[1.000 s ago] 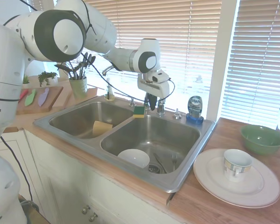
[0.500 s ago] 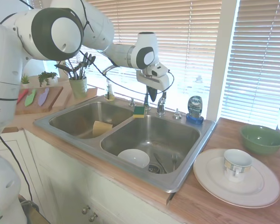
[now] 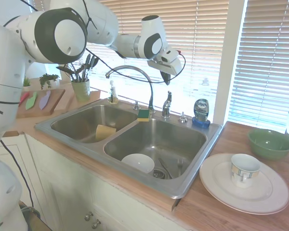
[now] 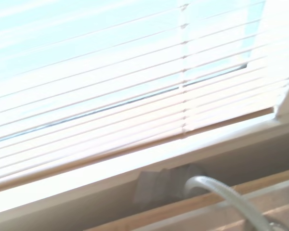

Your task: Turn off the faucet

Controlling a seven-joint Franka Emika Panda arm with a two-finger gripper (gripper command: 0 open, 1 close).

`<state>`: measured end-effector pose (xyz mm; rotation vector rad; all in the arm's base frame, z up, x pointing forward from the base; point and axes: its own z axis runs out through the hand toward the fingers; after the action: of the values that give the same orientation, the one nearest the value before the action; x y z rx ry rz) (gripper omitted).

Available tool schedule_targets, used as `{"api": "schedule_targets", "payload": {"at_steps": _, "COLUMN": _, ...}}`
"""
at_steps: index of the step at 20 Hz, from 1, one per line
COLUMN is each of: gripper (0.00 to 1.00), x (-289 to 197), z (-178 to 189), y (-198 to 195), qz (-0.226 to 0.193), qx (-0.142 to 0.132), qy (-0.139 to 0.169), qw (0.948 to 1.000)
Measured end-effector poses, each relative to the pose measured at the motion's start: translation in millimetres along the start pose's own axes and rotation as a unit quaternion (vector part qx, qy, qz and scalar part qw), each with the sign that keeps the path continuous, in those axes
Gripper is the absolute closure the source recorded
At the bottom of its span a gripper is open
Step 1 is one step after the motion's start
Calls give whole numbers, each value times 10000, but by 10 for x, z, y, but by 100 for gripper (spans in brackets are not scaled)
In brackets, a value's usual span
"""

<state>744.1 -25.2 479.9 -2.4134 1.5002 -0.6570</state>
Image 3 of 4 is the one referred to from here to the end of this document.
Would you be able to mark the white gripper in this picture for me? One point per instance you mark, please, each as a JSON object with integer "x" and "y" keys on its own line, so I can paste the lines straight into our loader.
{"x": 172, "y": 67}

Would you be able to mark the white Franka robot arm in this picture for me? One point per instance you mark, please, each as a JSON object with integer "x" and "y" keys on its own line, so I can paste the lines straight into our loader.
{"x": 60, "y": 36}

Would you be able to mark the chrome gooseneck faucet spout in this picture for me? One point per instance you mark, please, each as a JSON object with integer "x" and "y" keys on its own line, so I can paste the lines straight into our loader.
{"x": 135, "y": 68}

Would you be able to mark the small chrome sprayer knob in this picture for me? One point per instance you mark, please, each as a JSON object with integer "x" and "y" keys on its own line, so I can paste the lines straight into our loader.
{"x": 136, "y": 106}

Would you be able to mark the small chrome sink cap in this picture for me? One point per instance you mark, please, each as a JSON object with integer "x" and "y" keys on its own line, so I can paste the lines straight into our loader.
{"x": 182, "y": 118}

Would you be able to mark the yellow green scrub sponge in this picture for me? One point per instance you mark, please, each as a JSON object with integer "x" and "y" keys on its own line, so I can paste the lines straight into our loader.
{"x": 144, "y": 115}

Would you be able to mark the blue dish soap bottle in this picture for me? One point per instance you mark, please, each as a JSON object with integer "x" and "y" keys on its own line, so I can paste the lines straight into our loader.
{"x": 201, "y": 110}

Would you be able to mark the wide white window blinds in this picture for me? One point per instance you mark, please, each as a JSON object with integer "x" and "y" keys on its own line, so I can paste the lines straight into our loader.
{"x": 202, "y": 36}

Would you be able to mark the clear soap dispenser bottle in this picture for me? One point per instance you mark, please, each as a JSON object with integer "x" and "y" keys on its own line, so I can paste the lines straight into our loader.
{"x": 113, "y": 95}

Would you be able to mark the stainless steel double sink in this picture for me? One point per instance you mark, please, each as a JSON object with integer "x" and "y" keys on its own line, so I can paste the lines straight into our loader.
{"x": 159, "y": 134}

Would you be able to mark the plain yellow sponge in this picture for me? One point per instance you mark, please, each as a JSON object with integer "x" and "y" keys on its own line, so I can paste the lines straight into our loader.
{"x": 104, "y": 132}

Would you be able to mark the green utensil cup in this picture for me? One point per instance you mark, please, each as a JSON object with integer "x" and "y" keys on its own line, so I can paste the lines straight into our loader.
{"x": 81, "y": 91}

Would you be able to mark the steel fork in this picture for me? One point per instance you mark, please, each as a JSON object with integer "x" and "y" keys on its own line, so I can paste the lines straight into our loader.
{"x": 180, "y": 166}

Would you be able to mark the steel table knife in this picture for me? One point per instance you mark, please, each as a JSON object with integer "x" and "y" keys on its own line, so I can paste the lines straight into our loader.
{"x": 165, "y": 167}

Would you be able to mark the white ceramic bowl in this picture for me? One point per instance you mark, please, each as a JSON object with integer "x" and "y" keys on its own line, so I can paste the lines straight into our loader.
{"x": 137, "y": 162}

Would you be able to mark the metal sink drain strainer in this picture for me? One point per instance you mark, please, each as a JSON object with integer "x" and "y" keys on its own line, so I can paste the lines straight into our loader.
{"x": 159, "y": 173}

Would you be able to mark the tall white window blinds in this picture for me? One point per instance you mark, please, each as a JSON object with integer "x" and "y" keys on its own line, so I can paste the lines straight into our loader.
{"x": 269, "y": 60}

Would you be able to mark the colourful knives on wooden board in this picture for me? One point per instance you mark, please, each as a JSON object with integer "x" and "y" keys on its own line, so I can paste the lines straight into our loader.
{"x": 55, "y": 99}

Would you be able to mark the large white dinner plate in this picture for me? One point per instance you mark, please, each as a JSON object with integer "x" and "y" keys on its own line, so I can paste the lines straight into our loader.
{"x": 214, "y": 183}

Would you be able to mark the small trailing plant white pot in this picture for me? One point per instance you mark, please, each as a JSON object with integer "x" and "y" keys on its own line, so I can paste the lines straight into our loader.
{"x": 48, "y": 79}

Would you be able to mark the green ceramic bowl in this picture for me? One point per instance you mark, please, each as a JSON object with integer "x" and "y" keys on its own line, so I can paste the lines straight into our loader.
{"x": 269, "y": 144}

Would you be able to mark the purple plastic knife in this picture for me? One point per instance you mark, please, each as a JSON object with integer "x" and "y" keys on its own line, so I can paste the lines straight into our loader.
{"x": 44, "y": 101}

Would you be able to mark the white patterned mug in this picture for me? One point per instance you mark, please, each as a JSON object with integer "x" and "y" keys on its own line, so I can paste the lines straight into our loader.
{"x": 244, "y": 174}

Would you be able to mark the green plastic knife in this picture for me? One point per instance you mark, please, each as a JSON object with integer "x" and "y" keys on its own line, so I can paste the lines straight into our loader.
{"x": 31, "y": 101}

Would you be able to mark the small spiky succulent plant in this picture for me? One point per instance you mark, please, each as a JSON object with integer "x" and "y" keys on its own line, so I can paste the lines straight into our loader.
{"x": 26, "y": 83}

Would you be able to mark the red plastic knife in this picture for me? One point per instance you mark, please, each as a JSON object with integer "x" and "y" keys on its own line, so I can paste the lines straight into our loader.
{"x": 23, "y": 97}

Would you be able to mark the narrow white window blinds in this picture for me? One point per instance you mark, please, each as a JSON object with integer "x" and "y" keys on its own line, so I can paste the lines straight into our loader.
{"x": 42, "y": 4}

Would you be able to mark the white kitchen cabinet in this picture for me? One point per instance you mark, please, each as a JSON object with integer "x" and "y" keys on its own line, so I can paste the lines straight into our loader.
{"x": 67, "y": 187}

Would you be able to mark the metal cabinet knob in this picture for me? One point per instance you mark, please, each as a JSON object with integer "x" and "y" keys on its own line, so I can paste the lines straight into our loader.
{"x": 88, "y": 216}
{"x": 95, "y": 224}

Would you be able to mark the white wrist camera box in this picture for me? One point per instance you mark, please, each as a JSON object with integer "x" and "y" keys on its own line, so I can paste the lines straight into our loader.
{"x": 169, "y": 54}

